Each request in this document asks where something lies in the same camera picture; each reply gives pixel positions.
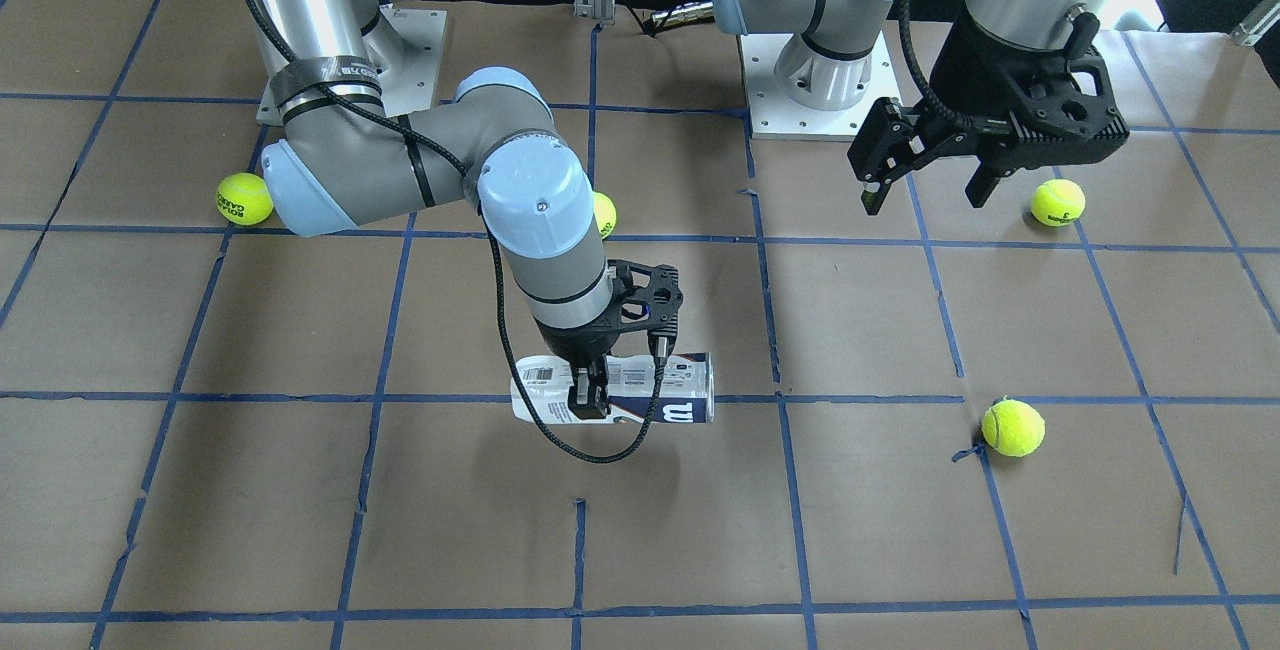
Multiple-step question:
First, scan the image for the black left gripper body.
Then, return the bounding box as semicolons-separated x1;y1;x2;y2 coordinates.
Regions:
927;15;1129;170

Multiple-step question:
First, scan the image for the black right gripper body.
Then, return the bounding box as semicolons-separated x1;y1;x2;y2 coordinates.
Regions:
535;258;684;363

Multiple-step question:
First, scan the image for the clear tennis ball can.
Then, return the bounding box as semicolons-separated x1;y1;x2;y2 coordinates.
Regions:
516;351;716;425

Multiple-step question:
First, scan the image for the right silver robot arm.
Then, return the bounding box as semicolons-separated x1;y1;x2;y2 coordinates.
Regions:
244;0;641;424

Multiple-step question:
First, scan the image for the tennis ball near base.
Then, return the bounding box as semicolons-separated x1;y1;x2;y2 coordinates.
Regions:
216;171;274;226
1030;179;1087;226

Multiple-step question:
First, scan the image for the middle tennis ball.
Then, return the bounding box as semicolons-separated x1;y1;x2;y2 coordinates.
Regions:
593;191;618;237

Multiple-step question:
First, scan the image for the tennis ball near torn tape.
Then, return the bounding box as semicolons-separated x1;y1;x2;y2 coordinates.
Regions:
980;398;1046;458

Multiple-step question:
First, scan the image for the brown paper table cover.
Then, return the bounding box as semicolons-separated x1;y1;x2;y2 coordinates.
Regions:
0;0;1280;650

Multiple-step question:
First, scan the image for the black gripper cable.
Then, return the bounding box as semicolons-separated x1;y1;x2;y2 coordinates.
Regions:
895;0;961;131

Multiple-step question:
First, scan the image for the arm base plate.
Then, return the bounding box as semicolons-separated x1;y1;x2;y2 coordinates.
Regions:
739;32;902;141
256;6;445;127

